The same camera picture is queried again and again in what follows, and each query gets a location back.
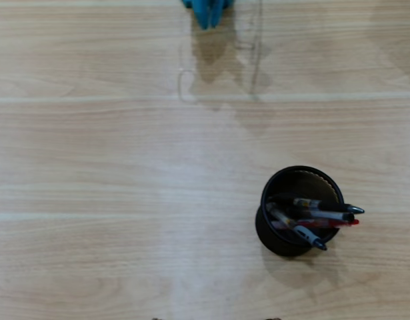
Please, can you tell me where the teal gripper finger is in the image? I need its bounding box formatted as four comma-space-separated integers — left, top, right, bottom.
210, 0, 225, 29
192, 0, 211, 31

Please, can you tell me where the black mesh pen holder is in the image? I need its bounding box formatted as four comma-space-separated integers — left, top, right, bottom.
254, 165, 345, 257

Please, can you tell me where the clear pen black tip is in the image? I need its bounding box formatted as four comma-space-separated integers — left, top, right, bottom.
284, 208, 356, 223

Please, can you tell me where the grey grip clear pen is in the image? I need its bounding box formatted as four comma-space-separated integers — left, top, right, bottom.
266, 203, 328, 251

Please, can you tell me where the red white grip pen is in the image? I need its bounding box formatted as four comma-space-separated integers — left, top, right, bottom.
271, 218, 361, 231

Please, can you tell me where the black pen silver tip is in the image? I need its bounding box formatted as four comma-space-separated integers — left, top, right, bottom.
292, 197, 365, 215

